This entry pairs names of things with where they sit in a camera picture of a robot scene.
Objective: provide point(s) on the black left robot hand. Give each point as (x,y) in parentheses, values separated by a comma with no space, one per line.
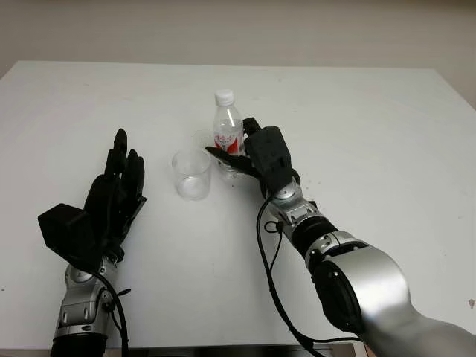
(113,193)

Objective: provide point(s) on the clear red-label water bottle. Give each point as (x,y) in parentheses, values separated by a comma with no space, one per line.
(225,126)

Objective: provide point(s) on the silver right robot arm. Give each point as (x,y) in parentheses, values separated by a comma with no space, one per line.
(375,286)

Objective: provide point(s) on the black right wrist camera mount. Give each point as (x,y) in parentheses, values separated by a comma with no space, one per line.
(269,152)

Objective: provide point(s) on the clear plastic cup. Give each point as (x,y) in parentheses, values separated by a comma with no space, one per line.
(191,178)

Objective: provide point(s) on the dark robot torso edge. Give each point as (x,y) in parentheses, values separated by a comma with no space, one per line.
(223,352)

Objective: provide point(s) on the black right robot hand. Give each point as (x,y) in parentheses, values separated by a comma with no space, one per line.
(234,162)

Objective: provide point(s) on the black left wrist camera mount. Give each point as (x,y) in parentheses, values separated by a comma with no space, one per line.
(63,230)

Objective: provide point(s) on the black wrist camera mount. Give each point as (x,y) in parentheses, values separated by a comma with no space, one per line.
(63,230)
(269,152)

